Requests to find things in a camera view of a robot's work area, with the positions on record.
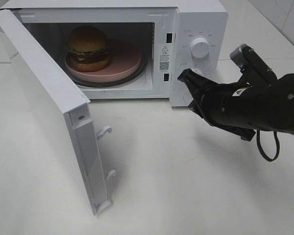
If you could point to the white warning label sticker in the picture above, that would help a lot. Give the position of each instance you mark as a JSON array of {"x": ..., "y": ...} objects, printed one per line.
[{"x": 164, "y": 55}]

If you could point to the toy hamburger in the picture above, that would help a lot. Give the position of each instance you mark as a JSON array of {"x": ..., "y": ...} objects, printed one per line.
[{"x": 87, "y": 49}]

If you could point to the white round door button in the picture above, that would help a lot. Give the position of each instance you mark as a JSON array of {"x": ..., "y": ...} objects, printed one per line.
[{"x": 187, "y": 97}]

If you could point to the white microwave door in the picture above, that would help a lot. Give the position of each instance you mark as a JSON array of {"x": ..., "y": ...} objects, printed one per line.
[{"x": 61, "y": 109}]

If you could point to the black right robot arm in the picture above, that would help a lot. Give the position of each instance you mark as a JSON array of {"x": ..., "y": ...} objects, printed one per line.
[{"x": 265, "y": 108}]

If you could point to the white microwave knob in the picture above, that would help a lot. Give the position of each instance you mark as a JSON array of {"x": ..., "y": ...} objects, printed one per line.
[
  {"x": 199, "y": 47},
  {"x": 199, "y": 72}
]

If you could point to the pink round plate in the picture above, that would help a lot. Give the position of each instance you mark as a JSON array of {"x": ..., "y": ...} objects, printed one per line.
[{"x": 125, "y": 59}]

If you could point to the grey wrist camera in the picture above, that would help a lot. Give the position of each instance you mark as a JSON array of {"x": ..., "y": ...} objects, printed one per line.
[{"x": 255, "y": 72}]

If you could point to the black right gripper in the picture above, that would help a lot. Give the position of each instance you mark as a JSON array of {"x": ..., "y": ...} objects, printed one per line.
[{"x": 210, "y": 102}]

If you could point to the glass microwave turntable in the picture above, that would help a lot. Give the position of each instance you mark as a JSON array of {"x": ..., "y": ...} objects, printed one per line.
[{"x": 141, "y": 68}]

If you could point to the white microwave oven body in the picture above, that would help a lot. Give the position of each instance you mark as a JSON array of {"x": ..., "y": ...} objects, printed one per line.
[{"x": 146, "y": 23}]

